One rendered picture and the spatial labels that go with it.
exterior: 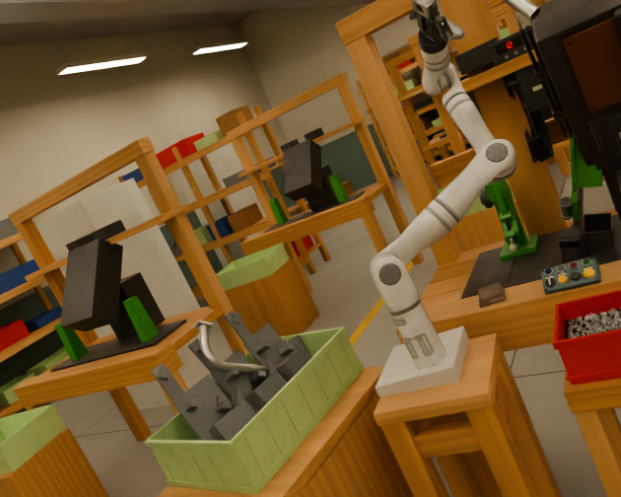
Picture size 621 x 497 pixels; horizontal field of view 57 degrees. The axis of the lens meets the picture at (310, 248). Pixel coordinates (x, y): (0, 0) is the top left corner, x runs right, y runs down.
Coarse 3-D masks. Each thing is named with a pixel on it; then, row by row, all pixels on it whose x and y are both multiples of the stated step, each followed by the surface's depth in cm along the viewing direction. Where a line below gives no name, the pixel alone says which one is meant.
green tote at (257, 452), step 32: (320, 352) 183; (352, 352) 195; (288, 384) 169; (320, 384) 180; (256, 416) 158; (288, 416) 167; (320, 416) 177; (160, 448) 173; (192, 448) 162; (224, 448) 152; (256, 448) 156; (288, 448) 164; (192, 480) 170; (224, 480) 160; (256, 480) 154
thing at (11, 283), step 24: (0, 240) 689; (24, 264) 704; (0, 288) 675; (24, 288) 688; (48, 312) 748; (0, 336) 661; (24, 336) 682; (0, 360) 644; (48, 360) 739; (0, 408) 655
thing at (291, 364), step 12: (240, 324) 200; (240, 336) 198; (252, 336) 201; (264, 336) 205; (276, 336) 208; (252, 348) 198; (276, 348) 205; (300, 348) 205; (264, 360) 199; (276, 360) 202; (288, 360) 199; (300, 360) 202; (288, 372) 198
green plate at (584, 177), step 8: (576, 144) 168; (576, 152) 169; (576, 160) 169; (584, 160) 168; (576, 168) 170; (584, 168) 169; (592, 168) 168; (576, 176) 171; (584, 176) 170; (592, 176) 169; (600, 176) 168; (576, 184) 171; (584, 184) 171; (592, 184) 170; (600, 184) 169
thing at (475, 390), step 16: (480, 336) 169; (496, 336) 165; (480, 352) 160; (496, 352) 159; (464, 368) 155; (480, 368) 152; (496, 368) 154; (448, 384) 151; (464, 384) 148; (480, 384) 144; (384, 400) 158; (400, 400) 154; (416, 400) 150; (432, 400) 147; (448, 400) 144; (464, 400) 142; (480, 400) 141; (384, 416) 152; (400, 416) 151; (416, 416) 149; (432, 416) 147
